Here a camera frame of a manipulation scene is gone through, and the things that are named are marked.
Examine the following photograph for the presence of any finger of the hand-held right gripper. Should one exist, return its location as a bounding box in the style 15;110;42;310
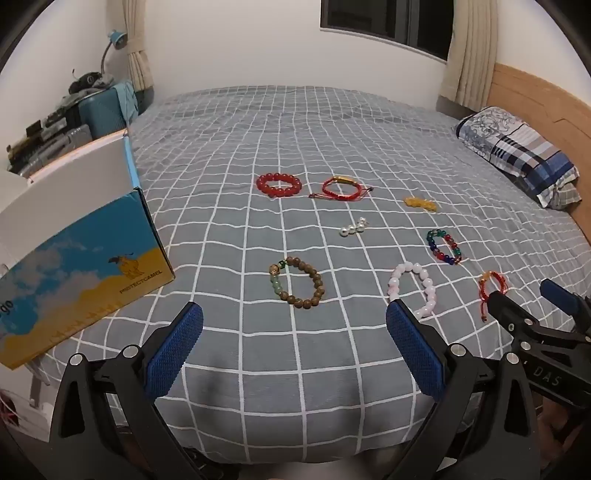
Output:
488;291;548;345
539;278;591;324

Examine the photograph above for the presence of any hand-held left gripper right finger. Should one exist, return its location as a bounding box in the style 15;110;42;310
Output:
385;299;541;480

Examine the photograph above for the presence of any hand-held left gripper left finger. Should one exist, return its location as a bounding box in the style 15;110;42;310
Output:
48;301;204;480

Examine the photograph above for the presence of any small red cord bracelet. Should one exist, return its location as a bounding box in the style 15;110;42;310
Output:
477;271;509;322

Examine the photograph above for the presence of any pink white bead bracelet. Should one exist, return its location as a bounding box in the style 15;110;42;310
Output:
388;261;437;319

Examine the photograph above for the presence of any printed blue yellow cardboard box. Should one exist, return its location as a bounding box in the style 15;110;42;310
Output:
0;129;176;370

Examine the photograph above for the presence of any brown wooden bead bracelet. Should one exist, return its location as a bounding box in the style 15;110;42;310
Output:
269;256;324;308

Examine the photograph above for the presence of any red bead bracelet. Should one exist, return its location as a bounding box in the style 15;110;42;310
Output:
256;172;303;199

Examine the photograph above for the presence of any grey checked bedsheet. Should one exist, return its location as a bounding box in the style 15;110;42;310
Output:
46;85;591;464

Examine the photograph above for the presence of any blue patterned pillow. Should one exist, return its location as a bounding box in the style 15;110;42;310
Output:
455;106;583;209

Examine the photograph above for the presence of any wooden headboard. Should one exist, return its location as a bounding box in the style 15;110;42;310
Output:
485;62;591;232

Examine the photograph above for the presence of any grey hard suitcase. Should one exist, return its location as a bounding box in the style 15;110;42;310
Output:
7;122;93;178

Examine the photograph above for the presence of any blue suitcase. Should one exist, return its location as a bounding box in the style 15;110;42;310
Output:
76;83;139;139

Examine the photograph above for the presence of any beige curtain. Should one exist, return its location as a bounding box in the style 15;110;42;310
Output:
438;0;499;109
106;0;158;116

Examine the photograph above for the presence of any dark clutter pile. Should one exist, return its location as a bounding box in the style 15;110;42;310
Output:
68;69;116;95

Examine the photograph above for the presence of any blue desk lamp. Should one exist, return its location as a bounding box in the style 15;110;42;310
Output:
99;30;130;77

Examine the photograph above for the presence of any dark window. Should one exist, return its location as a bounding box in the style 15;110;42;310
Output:
320;0;455;61

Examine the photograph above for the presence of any multicolour glass bead bracelet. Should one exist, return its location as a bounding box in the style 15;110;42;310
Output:
426;228;464;266

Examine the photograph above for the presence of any white pearl bead string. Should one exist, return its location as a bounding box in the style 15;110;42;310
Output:
339;218;370;238

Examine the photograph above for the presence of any red cord bracelet gold tube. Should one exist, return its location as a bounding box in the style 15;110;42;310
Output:
308;175;375;201

